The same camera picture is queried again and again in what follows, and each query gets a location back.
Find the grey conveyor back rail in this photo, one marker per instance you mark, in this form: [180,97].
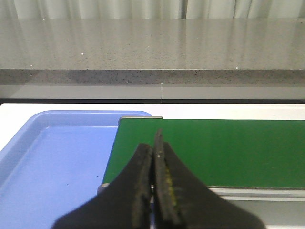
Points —
[159,91]

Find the blue plastic tray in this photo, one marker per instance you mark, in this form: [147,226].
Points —
[54,164]

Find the grey stone counter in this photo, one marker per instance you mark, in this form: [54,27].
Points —
[135,51]

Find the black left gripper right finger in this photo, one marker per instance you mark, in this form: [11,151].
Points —
[185,202]

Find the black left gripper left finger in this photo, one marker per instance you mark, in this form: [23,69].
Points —
[123,204]

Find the aluminium conveyor front rail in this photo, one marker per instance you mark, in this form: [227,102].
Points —
[262,194]

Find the white pleated curtain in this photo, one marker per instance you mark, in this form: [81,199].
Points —
[151,9]

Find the green conveyor belt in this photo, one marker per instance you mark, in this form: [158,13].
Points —
[222,153]

